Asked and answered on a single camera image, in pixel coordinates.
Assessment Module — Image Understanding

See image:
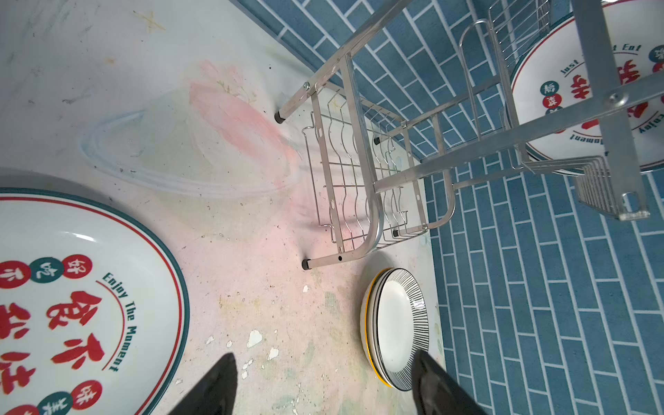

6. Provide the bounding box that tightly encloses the orange rimmed floral pattern plate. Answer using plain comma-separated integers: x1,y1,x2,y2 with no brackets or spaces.
368,269,394,388

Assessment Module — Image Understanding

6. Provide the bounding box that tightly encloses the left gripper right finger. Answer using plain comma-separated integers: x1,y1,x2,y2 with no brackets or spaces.
412,350,486,415

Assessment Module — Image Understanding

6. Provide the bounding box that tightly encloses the green rimmed red text plate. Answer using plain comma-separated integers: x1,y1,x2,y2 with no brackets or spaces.
1,188,190,414

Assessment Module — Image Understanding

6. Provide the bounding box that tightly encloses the yellow rimmed polka dot plate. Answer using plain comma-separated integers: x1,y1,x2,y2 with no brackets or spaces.
359,268,393,388

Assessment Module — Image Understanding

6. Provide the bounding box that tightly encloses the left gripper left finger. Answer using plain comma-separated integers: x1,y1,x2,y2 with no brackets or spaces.
170,353,238,415

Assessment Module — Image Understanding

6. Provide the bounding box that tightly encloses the silver metal dish rack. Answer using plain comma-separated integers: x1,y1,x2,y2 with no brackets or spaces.
274,1,663,270

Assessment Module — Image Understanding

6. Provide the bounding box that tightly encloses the white plate black striped rim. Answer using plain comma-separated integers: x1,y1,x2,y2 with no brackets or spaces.
373,268,430,392

